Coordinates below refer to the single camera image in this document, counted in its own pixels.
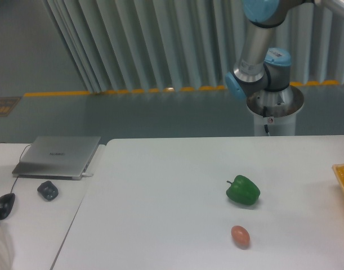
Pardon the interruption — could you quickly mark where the brown floor sign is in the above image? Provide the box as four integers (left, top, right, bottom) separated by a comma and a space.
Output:
0, 97, 21, 117

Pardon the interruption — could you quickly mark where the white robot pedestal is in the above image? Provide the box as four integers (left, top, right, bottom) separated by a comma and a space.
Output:
247, 86, 304, 136

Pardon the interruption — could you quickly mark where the white corrugated wall panel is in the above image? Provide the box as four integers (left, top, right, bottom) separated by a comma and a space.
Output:
45, 1, 344, 93

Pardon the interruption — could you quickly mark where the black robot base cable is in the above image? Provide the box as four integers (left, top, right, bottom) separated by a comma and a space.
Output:
262, 106, 271, 136

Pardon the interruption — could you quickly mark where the grey mouse cable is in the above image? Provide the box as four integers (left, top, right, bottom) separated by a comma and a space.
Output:
10, 143, 34, 195

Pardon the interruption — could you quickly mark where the silver closed laptop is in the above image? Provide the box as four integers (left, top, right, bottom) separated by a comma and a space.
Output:
12, 136, 101, 180

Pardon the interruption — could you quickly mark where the black computer mouse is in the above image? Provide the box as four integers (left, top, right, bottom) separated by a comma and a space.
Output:
0, 193, 16, 220

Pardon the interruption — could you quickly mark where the brown egg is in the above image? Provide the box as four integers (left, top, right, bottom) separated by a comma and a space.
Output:
231, 225, 251, 249

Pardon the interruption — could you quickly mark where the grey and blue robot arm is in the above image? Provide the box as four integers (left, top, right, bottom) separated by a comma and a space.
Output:
225, 1, 344, 98

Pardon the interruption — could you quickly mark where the black power adapter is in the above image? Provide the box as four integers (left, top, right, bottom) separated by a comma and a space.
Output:
37, 181, 59, 201

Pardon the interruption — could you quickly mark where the green bell pepper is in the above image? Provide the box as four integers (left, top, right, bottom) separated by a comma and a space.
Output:
226, 175, 261, 206

